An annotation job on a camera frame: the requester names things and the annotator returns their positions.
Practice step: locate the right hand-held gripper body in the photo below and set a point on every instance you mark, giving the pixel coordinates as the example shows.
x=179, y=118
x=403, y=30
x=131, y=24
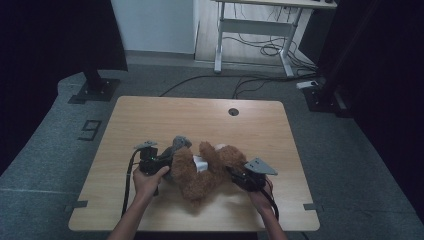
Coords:
x=255, y=181

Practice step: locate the black stand with base plate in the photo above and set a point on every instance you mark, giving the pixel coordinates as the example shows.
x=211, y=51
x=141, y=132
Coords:
x=96, y=88
x=321, y=100

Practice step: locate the white power strip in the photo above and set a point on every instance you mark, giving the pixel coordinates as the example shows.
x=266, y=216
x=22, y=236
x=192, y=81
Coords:
x=306, y=84

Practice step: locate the person's left hand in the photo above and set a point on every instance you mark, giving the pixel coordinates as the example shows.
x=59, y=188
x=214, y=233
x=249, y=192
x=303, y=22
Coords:
x=146, y=186

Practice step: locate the person's right hand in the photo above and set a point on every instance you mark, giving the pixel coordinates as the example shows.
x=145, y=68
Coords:
x=263, y=200

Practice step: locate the brown teddy bear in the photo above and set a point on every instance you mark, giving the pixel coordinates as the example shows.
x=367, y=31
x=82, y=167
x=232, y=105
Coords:
x=196, y=183

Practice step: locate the white desk frame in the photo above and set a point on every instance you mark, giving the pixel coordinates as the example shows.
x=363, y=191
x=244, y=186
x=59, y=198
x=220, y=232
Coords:
x=253, y=26

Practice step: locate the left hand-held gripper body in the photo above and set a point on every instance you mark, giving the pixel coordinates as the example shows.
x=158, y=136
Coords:
x=148, y=163

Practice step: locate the black curtain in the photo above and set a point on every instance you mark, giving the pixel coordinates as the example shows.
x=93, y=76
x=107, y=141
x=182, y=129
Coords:
x=393, y=83
x=50, y=50

